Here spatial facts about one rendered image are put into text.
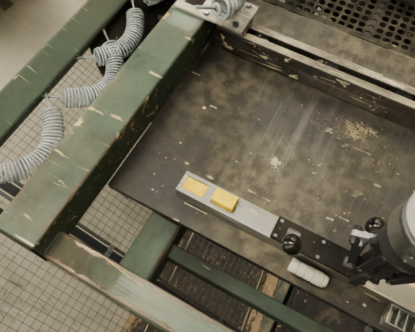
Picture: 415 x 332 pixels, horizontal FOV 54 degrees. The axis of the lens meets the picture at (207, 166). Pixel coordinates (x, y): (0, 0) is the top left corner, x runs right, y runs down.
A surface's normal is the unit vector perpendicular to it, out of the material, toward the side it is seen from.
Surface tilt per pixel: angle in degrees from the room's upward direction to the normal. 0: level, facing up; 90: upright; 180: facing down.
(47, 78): 90
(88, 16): 90
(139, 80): 59
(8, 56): 90
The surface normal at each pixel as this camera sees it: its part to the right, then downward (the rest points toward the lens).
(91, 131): 0.01, -0.44
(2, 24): 0.54, -0.29
